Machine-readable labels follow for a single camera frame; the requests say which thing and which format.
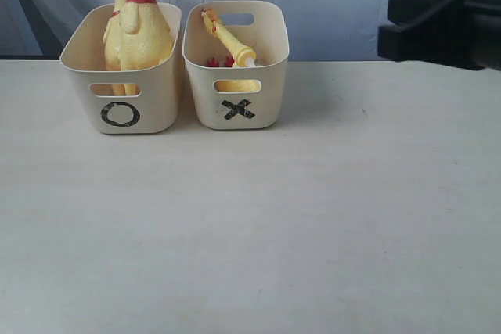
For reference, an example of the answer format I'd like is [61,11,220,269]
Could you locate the headless yellow chicken body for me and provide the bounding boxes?
[206,56,261,92]

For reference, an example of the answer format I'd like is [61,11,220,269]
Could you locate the detached yellow chicken head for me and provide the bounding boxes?
[201,9,257,67]

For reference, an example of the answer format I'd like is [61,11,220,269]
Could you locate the yellow rubber chicken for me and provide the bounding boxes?
[120,0,174,71]
[103,0,127,71]

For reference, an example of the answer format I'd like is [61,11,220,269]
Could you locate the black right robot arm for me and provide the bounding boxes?
[377,0,500,71]

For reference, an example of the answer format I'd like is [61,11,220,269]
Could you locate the cream bin marked X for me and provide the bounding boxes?
[183,0,290,130]

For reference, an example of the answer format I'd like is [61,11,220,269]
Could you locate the cream bin marked O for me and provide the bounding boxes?
[60,2,185,135]

